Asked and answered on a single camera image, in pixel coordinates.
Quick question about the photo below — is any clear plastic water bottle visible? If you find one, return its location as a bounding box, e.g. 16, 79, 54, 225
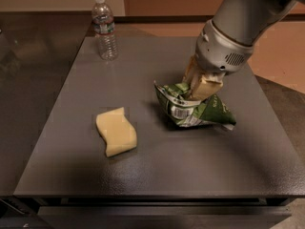
91, 0, 118, 61

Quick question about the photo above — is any yellow sponge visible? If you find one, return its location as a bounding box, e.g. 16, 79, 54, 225
96, 108, 137, 157

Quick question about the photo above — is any green jalapeno chip bag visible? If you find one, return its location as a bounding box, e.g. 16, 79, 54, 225
153, 82, 236, 130

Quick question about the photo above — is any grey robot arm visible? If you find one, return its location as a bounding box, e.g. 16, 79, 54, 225
183, 0, 305, 100

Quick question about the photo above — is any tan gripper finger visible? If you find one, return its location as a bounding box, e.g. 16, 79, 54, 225
183, 55, 201, 84
191, 72, 224, 100

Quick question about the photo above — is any dark drawer cabinet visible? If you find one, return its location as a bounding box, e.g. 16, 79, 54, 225
0, 198, 291, 229

